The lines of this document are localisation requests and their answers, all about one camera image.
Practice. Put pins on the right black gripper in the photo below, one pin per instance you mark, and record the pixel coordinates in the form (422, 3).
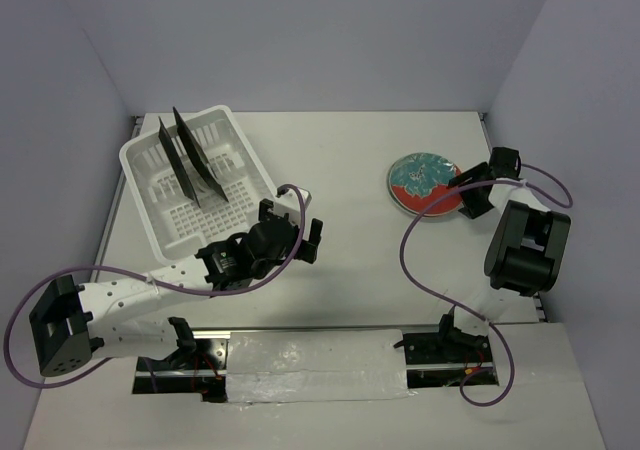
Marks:
(474, 208)

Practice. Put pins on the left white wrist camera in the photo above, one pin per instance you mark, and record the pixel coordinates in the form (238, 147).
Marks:
(287, 204)

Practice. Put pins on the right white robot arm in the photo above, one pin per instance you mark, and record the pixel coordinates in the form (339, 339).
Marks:
(524, 256)

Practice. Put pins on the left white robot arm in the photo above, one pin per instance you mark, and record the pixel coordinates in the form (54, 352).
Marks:
(73, 324)

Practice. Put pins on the metal base rail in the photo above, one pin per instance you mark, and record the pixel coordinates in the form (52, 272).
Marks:
(307, 366)

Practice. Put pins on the white plastic dish rack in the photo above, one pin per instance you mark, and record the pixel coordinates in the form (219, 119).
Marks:
(176, 228)

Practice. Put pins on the large red teal floral plate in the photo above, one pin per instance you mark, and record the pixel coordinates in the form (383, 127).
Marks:
(418, 179)

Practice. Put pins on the white foam front board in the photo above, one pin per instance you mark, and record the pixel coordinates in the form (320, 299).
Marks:
(548, 407)

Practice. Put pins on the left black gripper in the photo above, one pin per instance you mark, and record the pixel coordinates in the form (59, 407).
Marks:
(307, 250)

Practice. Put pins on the black square plate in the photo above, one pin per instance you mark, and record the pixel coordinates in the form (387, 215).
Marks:
(197, 156)
(176, 164)

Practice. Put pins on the small red teal floral plate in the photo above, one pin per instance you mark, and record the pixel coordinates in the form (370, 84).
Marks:
(430, 214)

